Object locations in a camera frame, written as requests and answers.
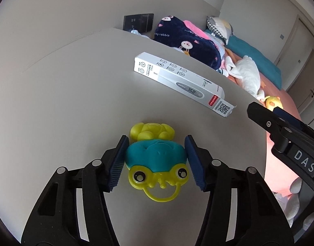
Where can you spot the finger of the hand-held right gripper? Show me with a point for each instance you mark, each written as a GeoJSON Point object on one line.
{"type": "Point", "coordinates": [282, 114]}
{"type": "Point", "coordinates": [264, 120]}

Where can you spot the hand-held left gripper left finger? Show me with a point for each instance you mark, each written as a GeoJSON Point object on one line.
{"type": "Point", "coordinates": [119, 158]}

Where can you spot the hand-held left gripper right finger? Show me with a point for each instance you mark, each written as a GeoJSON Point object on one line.
{"type": "Point", "coordinates": [195, 158]}

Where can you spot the teal and yellow frog toy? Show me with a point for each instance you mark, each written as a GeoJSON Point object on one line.
{"type": "Point", "coordinates": [157, 156]}

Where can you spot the bed with pink sheet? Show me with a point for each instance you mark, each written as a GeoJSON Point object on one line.
{"type": "Point", "coordinates": [290, 102]}

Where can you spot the yellow chick plush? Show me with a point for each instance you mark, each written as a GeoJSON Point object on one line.
{"type": "Point", "coordinates": [272, 102]}

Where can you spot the white fluffy plush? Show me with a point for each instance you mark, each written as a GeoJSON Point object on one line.
{"type": "Point", "coordinates": [287, 199]}

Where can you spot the white goose plush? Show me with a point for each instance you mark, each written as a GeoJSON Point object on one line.
{"type": "Point", "coordinates": [246, 74]}

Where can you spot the white cat plush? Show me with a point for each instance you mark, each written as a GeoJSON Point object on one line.
{"type": "Point", "coordinates": [223, 72]}

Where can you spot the teal pillow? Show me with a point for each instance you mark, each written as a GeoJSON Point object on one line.
{"type": "Point", "coordinates": [254, 56]}

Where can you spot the white thermometer box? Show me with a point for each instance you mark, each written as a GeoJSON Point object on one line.
{"type": "Point", "coordinates": [172, 74]}

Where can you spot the navy printed blanket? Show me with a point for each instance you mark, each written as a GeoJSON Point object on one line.
{"type": "Point", "coordinates": [192, 48]}

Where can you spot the patchwork checked pillow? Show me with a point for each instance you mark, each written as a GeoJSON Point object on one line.
{"type": "Point", "coordinates": [221, 27]}

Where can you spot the pink cloth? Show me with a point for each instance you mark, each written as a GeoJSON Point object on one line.
{"type": "Point", "coordinates": [191, 25]}

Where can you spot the black wall switch panel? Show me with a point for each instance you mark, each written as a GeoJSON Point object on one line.
{"type": "Point", "coordinates": [139, 21]}

